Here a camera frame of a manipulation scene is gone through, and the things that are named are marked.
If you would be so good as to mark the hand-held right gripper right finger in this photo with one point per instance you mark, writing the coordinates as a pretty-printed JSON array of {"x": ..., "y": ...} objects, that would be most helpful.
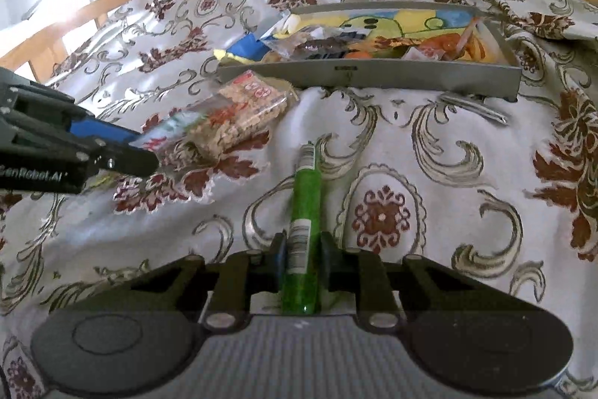
[{"x": 328, "y": 261}]

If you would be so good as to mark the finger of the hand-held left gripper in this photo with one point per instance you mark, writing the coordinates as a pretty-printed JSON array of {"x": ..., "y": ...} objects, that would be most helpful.
[
  {"x": 126, "y": 159},
  {"x": 105, "y": 131}
]

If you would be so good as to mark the orange snack packet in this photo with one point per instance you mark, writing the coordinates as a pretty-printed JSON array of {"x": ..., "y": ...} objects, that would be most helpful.
[{"x": 455, "y": 41}]

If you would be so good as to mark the green plastic tube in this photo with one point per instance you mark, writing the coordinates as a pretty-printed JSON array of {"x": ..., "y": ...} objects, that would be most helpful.
[{"x": 306, "y": 202}]

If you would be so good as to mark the floral patterned bedspread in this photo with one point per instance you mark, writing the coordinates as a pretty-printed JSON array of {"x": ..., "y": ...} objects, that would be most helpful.
[{"x": 420, "y": 174}]

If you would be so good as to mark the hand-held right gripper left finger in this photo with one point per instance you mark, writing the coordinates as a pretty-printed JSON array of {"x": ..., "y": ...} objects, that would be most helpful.
[{"x": 280, "y": 256}]

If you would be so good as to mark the mixed nuts packet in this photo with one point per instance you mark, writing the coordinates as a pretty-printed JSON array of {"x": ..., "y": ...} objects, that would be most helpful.
[{"x": 285, "y": 51}]

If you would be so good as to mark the pink snack packet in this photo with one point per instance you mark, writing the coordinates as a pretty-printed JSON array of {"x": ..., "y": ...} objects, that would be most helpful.
[{"x": 420, "y": 53}]

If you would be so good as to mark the silver foil strip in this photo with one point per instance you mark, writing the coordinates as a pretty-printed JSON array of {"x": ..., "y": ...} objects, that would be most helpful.
[{"x": 476, "y": 109}]

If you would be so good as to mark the dark brown snack packet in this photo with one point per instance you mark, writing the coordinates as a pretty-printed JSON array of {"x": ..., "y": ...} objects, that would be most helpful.
[{"x": 322, "y": 48}]

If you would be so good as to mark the grey metal tray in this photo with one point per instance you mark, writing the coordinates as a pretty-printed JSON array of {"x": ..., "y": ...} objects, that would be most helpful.
[{"x": 373, "y": 74}]

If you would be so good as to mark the white and green snack packet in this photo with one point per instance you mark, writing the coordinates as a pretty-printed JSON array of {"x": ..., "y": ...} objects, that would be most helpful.
[{"x": 224, "y": 123}]

